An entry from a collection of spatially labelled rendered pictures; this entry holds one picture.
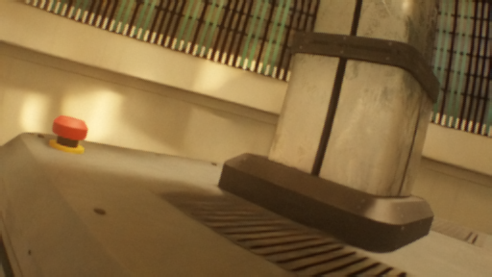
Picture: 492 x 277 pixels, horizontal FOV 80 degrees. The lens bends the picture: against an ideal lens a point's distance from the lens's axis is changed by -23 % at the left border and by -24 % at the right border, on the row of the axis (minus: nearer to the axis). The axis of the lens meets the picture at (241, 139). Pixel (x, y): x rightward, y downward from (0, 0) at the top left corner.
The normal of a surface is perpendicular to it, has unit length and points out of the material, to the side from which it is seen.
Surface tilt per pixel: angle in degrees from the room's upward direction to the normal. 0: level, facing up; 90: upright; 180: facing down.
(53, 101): 90
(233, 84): 90
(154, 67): 90
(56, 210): 45
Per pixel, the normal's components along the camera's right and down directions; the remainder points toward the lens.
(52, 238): -0.29, -0.79
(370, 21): -0.67, -0.15
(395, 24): -0.47, -0.08
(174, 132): 0.32, 0.13
